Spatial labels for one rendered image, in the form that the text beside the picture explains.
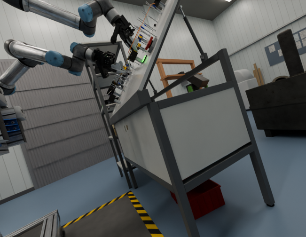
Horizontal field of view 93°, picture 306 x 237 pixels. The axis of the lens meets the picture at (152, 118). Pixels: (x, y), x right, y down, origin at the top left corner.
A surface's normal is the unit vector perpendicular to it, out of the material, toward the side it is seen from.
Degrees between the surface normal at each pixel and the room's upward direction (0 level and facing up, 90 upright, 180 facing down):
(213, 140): 90
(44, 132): 90
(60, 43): 90
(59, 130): 90
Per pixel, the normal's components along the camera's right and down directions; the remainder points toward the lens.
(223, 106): 0.38, -0.11
